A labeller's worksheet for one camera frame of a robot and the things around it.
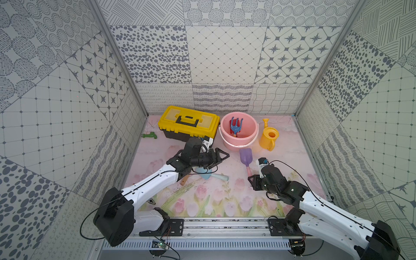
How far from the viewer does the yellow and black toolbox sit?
0.93 m

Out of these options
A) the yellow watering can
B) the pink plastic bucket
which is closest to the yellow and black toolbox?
the pink plastic bucket

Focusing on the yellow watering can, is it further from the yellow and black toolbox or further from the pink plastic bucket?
the yellow and black toolbox
